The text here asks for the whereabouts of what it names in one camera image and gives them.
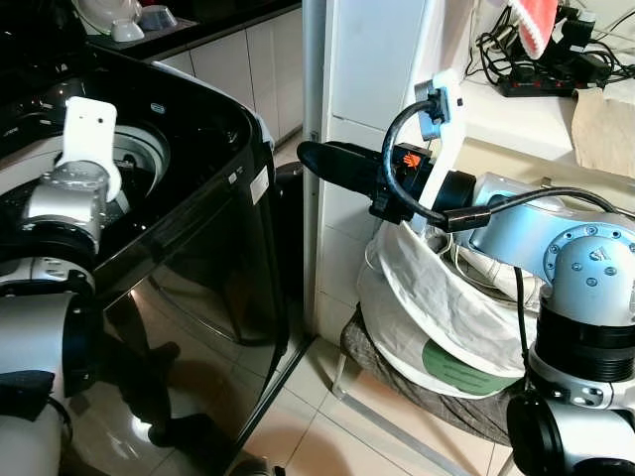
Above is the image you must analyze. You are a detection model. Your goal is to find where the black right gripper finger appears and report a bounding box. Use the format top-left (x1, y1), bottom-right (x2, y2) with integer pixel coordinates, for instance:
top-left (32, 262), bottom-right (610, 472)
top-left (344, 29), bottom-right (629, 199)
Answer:
top-left (316, 164), bottom-right (386, 199)
top-left (296, 141), bottom-right (384, 172)

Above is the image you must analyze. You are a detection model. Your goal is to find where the black top-load washing machine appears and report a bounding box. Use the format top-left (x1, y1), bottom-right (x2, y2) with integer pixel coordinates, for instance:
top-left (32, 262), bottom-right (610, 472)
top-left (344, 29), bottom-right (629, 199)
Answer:
top-left (0, 45), bottom-right (307, 476)

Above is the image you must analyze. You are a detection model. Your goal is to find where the silver washing machine drum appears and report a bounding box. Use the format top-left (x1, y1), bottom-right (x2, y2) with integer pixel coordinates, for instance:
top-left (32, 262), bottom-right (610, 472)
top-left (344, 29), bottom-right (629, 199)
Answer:
top-left (111, 124), bottom-right (172, 194)

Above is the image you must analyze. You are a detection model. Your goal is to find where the white washer sticker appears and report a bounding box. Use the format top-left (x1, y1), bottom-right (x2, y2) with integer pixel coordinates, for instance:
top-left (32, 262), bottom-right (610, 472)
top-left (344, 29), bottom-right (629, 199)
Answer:
top-left (249, 166), bottom-right (272, 206)

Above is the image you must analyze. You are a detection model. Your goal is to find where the tall white appliance panel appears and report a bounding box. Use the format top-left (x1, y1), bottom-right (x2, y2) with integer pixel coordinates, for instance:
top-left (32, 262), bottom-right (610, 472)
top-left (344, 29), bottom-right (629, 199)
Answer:
top-left (316, 0), bottom-right (479, 343)

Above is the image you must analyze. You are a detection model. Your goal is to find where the white kitchen cabinet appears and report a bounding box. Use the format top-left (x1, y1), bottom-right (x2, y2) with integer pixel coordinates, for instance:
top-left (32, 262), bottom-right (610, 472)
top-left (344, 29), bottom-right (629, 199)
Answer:
top-left (149, 8), bottom-right (305, 152)

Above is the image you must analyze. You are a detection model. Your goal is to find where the white fabric laundry bag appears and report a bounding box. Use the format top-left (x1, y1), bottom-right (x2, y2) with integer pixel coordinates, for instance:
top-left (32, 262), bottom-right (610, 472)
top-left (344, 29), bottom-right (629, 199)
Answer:
top-left (357, 213), bottom-right (549, 400)

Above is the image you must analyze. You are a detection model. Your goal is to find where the brown paper bag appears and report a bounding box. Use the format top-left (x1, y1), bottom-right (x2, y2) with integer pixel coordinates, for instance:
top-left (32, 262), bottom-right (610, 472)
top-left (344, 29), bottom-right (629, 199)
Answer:
top-left (572, 87), bottom-right (635, 179)

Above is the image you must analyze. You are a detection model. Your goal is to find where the white shelf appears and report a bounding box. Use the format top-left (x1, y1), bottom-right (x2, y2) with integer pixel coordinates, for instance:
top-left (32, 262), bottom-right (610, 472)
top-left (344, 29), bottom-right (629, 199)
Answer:
top-left (459, 77), bottom-right (635, 168)

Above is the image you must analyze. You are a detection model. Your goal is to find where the black power strip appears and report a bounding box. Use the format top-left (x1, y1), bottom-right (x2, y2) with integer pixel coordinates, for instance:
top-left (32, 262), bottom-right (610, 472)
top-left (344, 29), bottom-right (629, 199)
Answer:
top-left (496, 58), bottom-right (614, 98)

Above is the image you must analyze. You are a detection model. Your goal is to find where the red white plastic object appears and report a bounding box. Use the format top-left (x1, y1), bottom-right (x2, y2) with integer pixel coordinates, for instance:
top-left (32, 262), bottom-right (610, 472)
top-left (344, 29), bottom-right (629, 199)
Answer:
top-left (506, 0), bottom-right (563, 60)

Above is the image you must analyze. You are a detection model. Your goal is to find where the black power adapter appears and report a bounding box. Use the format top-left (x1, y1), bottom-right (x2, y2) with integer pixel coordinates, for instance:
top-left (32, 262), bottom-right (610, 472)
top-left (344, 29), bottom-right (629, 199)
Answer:
top-left (554, 8), bottom-right (598, 62)

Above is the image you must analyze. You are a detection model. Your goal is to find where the clear glass bowl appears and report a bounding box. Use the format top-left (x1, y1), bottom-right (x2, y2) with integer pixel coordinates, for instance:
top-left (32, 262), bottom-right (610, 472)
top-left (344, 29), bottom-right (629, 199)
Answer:
top-left (139, 5), bottom-right (181, 32)

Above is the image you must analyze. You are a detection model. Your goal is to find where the small white bowl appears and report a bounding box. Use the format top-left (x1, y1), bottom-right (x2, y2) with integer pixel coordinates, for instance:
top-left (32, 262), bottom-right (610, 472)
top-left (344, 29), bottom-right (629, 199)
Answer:
top-left (110, 20), bottom-right (146, 44)

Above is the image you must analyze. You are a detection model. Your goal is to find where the large white bowl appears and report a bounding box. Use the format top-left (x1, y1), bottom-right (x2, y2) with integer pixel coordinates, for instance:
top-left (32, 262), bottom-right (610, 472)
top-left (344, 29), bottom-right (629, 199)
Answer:
top-left (73, 0), bottom-right (142, 37)

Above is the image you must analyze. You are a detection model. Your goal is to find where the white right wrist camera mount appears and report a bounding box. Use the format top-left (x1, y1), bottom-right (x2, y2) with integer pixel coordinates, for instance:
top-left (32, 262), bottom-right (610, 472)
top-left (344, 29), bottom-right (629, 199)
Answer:
top-left (414, 67), bottom-right (469, 231)

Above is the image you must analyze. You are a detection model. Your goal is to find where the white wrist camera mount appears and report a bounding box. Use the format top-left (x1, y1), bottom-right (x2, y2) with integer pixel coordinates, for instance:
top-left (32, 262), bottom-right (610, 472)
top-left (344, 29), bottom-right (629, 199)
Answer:
top-left (62, 96), bottom-right (123, 191)
top-left (414, 67), bottom-right (469, 231)

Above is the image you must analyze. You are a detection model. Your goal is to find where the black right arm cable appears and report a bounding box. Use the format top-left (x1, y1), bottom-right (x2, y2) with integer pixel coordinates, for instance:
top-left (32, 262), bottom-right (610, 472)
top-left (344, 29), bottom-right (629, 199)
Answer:
top-left (381, 97), bottom-right (635, 235)

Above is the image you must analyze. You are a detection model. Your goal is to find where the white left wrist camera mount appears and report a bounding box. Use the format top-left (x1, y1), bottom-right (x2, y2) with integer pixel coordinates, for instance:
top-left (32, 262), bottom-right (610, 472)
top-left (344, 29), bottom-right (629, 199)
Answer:
top-left (62, 96), bottom-right (123, 191)

